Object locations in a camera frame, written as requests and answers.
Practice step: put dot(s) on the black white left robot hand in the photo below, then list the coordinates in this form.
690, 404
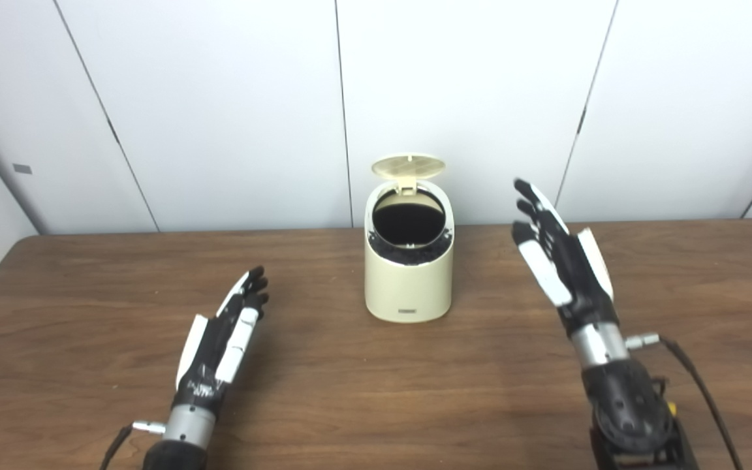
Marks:
209, 352

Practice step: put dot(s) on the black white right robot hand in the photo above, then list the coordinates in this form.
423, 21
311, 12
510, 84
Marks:
575, 274

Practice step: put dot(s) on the cream round bin lid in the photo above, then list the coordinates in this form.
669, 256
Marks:
408, 166

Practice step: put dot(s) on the cream-colored bin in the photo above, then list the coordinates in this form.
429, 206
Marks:
408, 287

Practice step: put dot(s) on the small grey wall sticker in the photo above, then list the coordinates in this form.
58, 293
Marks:
22, 169

